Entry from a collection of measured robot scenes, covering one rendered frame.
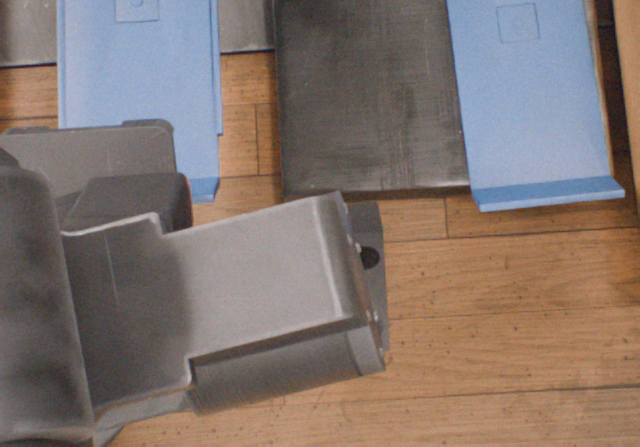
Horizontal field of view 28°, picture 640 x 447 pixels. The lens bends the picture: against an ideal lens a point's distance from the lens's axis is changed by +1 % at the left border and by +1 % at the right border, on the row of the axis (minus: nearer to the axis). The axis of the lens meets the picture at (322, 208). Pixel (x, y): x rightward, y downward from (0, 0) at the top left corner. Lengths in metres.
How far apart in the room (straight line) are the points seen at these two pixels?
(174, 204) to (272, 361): 0.08
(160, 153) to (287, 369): 0.13
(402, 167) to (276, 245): 0.31
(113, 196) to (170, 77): 0.16
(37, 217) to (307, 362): 0.09
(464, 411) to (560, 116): 0.16
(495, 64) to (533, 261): 0.10
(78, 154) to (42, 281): 0.16
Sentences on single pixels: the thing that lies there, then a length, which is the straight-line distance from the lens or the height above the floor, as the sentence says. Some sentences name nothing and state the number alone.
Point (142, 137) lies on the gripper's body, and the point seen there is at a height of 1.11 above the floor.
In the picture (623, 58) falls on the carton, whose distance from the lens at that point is 0.70.
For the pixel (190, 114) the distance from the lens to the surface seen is 0.59.
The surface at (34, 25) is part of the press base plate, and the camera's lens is 0.73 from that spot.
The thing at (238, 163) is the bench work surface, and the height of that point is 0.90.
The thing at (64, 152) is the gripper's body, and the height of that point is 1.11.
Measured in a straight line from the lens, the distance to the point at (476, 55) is 0.68.
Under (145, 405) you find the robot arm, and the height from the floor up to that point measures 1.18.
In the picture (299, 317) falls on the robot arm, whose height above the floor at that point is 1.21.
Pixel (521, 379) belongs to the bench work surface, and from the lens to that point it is 0.66.
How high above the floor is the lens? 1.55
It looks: 75 degrees down
